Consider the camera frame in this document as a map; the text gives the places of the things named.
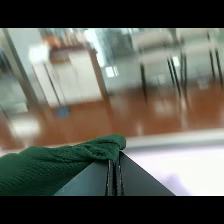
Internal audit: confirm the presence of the dark green garment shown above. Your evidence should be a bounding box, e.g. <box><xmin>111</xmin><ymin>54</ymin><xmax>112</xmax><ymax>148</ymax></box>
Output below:
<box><xmin>0</xmin><ymin>133</ymin><xmax>127</xmax><ymax>197</ymax></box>

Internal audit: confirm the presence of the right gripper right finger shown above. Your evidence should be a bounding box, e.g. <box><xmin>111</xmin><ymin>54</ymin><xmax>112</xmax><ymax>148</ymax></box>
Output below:
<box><xmin>113</xmin><ymin>151</ymin><xmax>176</xmax><ymax>197</ymax></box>

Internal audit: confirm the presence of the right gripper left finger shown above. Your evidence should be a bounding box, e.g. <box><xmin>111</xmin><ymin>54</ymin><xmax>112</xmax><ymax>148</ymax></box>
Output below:
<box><xmin>54</xmin><ymin>159</ymin><xmax>115</xmax><ymax>197</ymax></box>

